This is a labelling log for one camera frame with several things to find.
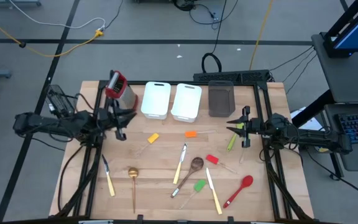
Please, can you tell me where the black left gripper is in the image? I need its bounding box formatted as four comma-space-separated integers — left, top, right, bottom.
97, 100, 137, 141

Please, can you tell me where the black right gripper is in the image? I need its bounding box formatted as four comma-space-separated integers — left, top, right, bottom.
226, 105, 272, 149

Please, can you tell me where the lime green silicone spoon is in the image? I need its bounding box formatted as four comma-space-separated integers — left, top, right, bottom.
226, 123, 244, 152

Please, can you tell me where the grey translucent plastic bin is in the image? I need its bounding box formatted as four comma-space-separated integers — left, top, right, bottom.
208, 80, 236, 118

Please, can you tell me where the yellow spatula clear handle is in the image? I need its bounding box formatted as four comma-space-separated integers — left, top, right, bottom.
134, 133, 160, 157

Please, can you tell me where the red spatula clear handle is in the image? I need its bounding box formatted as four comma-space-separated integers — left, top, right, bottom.
205, 154, 239, 174

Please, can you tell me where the orange spatula clear handle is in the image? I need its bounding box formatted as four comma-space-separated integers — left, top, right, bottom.
185, 129, 217, 138

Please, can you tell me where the gold metal spoon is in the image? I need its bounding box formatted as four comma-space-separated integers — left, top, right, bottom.
127, 167, 140, 215

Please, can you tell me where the dark wooden spoon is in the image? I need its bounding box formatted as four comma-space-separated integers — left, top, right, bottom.
170, 157, 204, 199

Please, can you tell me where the red silicone spoon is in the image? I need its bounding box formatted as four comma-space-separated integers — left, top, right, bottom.
223, 175, 254, 209

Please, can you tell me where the cream handled table knife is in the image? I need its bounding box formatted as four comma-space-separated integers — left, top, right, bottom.
205, 167, 223, 215
101, 154, 116, 197
172, 142, 188, 185

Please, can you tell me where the white plastic bin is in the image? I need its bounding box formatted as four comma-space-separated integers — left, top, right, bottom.
140, 81, 172, 121
170, 83, 203, 123

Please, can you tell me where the black power strip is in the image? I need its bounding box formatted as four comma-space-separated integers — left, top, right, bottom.
193, 69, 270, 83

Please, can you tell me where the white paper sheet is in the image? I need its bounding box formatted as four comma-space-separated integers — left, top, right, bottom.
290, 106, 323, 131

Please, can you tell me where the grey desk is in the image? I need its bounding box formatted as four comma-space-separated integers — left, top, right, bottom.
311, 32, 358, 103

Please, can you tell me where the steel box grater red handle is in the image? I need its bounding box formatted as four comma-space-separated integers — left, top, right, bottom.
104, 70, 139, 110

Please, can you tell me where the black aluminium table frame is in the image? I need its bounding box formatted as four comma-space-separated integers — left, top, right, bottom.
54, 79, 315, 222

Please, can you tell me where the black wire basket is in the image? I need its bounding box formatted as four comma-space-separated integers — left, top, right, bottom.
45, 84, 76, 119

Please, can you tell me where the black hanging coiled cable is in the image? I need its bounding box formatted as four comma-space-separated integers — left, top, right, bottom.
201, 0, 228, 74

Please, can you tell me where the yellow floor extension cable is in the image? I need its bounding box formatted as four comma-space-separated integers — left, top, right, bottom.
0, 11, 104, 58

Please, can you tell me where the yellow hanging cable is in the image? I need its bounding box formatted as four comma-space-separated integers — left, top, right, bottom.
249, 0, 275, 71

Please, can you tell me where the white floor cable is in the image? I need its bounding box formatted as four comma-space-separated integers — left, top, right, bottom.
9, 0, 107, 30

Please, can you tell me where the black cable bundle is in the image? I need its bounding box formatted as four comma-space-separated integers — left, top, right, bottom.
172, 0, 239, 30

